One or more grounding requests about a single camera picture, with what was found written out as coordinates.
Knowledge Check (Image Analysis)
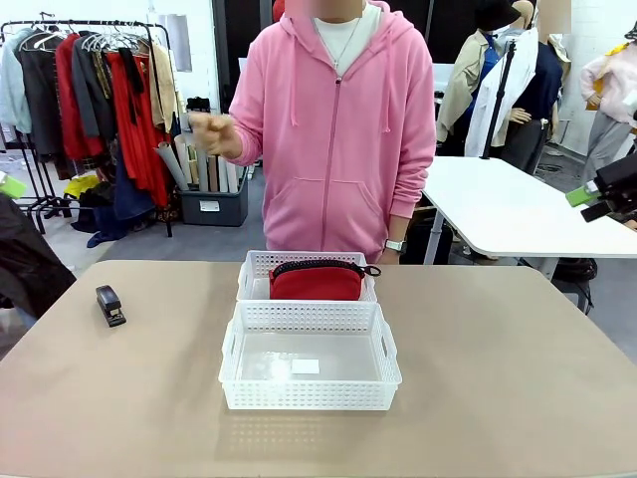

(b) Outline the mannequin in white coat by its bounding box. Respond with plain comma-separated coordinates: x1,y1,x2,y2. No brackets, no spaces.
465,27,539,161

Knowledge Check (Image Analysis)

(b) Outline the black scarf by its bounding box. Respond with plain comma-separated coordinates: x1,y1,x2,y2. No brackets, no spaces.
117,47,146,126

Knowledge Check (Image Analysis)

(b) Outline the grey storage bin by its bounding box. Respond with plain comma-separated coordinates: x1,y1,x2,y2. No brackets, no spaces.
176,166,250,228

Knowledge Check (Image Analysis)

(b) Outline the black stapler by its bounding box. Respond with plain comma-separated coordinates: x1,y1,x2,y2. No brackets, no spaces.
95,284,127,328

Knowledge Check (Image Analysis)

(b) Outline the grey paper roll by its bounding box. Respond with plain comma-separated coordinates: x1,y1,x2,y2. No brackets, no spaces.
154,141,191,193

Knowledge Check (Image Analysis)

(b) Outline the pale blue coat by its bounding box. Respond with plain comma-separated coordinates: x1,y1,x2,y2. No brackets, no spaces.
0,27,32,131

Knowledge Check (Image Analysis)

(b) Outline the black clothes rack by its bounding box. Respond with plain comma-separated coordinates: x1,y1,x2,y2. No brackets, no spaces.
0,18,174,239

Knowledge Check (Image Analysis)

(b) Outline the person's right hand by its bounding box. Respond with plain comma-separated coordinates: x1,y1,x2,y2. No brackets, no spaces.
187,113,245,160

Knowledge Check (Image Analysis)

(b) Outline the red jacket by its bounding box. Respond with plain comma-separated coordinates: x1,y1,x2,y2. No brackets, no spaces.
54,33,104,161

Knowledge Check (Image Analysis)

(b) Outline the mannequin in pink fleece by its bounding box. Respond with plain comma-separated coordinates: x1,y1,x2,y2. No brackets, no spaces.
579,42,637,181

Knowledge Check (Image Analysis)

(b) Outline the red dress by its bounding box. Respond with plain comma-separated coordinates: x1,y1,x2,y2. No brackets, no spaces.
106,49,174,209

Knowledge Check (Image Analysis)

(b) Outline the beige garment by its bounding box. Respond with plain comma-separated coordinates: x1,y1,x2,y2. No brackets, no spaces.
147,43,186,134

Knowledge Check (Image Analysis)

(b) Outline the black tripod pole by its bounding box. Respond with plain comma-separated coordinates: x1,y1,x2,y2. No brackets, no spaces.
479,39,520,161

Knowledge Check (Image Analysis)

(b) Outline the blue denim garment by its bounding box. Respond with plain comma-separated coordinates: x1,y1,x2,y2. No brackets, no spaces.
88,143,156,249

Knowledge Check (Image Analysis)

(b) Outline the yellow bag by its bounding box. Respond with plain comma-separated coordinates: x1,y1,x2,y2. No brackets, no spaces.
64,173,102,199

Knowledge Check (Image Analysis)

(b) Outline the person's left forearm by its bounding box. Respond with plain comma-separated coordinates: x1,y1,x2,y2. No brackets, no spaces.
385,143,437,243

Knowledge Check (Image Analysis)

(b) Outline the mannequin in navy top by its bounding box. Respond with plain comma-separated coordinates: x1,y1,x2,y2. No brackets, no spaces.
517,29,567,171

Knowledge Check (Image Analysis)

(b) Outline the white table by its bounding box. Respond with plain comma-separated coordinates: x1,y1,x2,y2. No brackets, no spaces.
421,154,637,265

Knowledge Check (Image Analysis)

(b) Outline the black jacket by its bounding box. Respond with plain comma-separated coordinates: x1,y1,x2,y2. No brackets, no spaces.
0,192,77,320

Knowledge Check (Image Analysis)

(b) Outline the dark grey coat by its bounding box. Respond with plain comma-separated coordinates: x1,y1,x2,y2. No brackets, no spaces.
19,32,65,156

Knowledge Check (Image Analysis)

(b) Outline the beige paper roll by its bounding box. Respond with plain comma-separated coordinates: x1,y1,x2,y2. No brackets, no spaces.
171,133,199,191

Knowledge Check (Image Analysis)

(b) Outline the mannequin in beige coat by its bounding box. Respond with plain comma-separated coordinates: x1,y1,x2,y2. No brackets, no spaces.
436,0,502,146

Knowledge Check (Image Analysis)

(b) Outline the person in pink hoodie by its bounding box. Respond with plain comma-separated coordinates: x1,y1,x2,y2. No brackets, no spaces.
228,0,439,265

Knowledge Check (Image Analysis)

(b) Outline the red zip pencil case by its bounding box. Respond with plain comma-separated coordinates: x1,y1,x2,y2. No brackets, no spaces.
268,262,382,302

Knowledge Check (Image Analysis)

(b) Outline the grey jacket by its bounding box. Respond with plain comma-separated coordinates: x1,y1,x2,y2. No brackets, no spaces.
72,34,119,141

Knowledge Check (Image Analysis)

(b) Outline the white paper roll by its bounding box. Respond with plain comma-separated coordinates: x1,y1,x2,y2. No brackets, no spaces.
217,156,241,194

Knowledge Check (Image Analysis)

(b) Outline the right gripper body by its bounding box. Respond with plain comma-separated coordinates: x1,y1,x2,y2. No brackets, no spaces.
596,153,637,215

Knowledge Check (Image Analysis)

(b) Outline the white perforated plastic basket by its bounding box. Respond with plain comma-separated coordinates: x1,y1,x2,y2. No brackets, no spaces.
217,300,403,412
236,249,379,304

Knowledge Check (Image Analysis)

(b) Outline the person's right forearm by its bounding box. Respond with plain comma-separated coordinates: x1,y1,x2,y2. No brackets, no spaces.
226,117,268,168

